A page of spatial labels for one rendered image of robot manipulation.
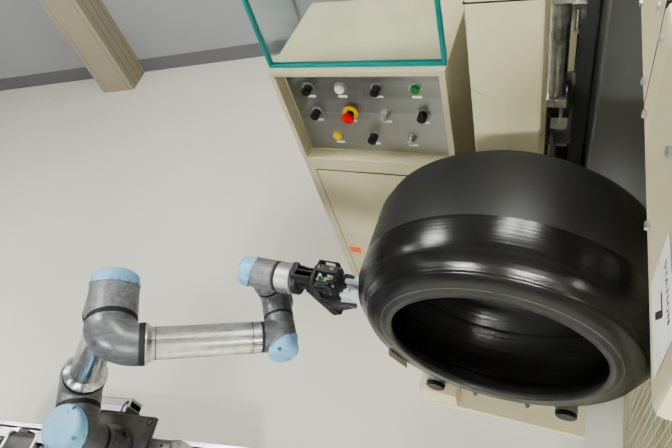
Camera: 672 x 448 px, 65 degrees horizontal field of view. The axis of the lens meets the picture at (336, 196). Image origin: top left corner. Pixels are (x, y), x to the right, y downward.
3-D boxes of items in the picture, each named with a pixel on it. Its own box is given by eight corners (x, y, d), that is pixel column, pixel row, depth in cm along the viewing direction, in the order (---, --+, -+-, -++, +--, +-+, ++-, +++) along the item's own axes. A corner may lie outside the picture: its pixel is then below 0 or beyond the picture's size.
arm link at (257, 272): (255, 266, 139) (244, 248, 133) (292, 273, 134) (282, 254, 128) (242, 292, 134) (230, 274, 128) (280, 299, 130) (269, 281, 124)
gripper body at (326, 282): (331, 290, 117) (284, 281, 121) (340, 309, 123) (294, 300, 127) (342, 261, 121) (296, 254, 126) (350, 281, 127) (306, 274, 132)
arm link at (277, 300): (271, 332, 137) (256, 311, 129) (266, 297, 145) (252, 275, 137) (299, 323, 137) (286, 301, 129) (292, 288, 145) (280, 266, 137)
